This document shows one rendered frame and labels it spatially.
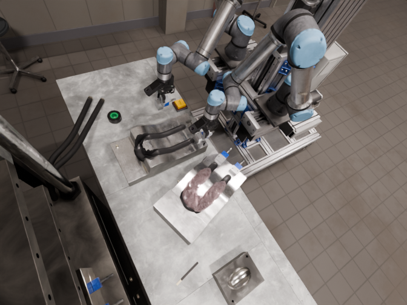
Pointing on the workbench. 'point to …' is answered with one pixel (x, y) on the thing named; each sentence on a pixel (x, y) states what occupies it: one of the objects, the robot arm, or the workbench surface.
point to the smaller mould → (238, 278)
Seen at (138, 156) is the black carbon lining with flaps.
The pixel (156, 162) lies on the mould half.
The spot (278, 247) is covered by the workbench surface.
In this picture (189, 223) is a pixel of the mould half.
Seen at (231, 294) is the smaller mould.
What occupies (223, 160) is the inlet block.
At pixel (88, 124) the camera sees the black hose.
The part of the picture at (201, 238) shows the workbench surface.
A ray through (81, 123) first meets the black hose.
